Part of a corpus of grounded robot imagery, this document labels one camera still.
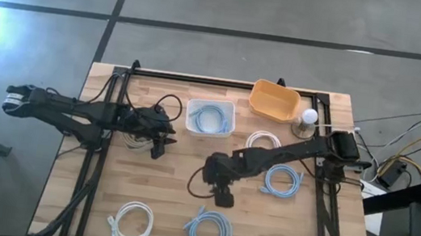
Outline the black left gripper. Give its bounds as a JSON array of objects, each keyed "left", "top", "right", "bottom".
[{"left": 123, "top": 103, "right": 182, "bottom": 163}]

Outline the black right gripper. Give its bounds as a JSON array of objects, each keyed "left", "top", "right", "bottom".
[{"left": 198, "top": 151, "right": 242, "bottom": 210}]

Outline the light blue cable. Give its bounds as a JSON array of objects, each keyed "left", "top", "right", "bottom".
[
  {"left": 187, "top": 102, "right": 233, "bottom": 137},
  {"left": 258, "top": 161, "right": 306, "bottom": 201},
  {"left": 182, "top": 203, "right": 237, "bottom": 236}
]

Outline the white braided cable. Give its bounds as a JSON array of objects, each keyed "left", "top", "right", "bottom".
[{"left": 244, "top": 128, "right": 284, "bottom": 154}]

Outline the white plastic bin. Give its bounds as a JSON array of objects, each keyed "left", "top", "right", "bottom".
[{"left": 183, "top": 95, "right": 239, "bottom": 141}]

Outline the orange plastic bin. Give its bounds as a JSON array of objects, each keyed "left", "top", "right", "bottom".
[{"left": 246, "top": 77, "right": 305, "bottom": 126}]

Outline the white bulb on brass base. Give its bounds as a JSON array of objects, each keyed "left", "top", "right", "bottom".
[{"left": 289, "top": 105, "right": 321, "bottom": 141}]

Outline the white paper sheet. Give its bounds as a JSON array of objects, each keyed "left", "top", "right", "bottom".
[{"left": 353, "top": 180, "right": 388, "bottom": 236}]

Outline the black stand bar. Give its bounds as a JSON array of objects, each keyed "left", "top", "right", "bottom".
[{"left": 360, "top": 175, "right": 421, "bottom": 222}]

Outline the black power adapter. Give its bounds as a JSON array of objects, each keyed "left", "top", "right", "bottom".
[{"left": 375, "top": 158, "right": 408, "bottom": 191}]

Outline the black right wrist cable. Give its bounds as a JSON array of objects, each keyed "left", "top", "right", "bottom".
[{"left": 185, "top": 163, "right": 221, "bottom": 201}]

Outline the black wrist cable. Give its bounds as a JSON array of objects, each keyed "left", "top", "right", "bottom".
[
  {"left": 185, "top": 163, "right": 221, "bottom": 201},
  {"left": 151, "top": 91, "right": 185, "bottom": 125}
]

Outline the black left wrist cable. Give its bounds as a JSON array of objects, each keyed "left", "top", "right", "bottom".
[{"left": 151, "top": 91, "right": 185, "bottom": 125}]

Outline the black aluminium table frame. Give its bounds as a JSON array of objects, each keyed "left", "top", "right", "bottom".
[{"left": 36, "top": 48, "right": 398, "bottom": 236}]

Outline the white lamp cable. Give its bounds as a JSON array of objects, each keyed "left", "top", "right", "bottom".
[{"left": 313, "top": 120, "right": 362, "bottom": 133}]

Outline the grey floor cable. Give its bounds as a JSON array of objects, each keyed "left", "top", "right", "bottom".
[{"left": 353, "top": 103, "right": 421, "bottom": 133}]

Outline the yellow cable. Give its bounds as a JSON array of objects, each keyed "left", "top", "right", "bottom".
[{"left": 376, "top": 132, "right": 421, "bottom": 180}]

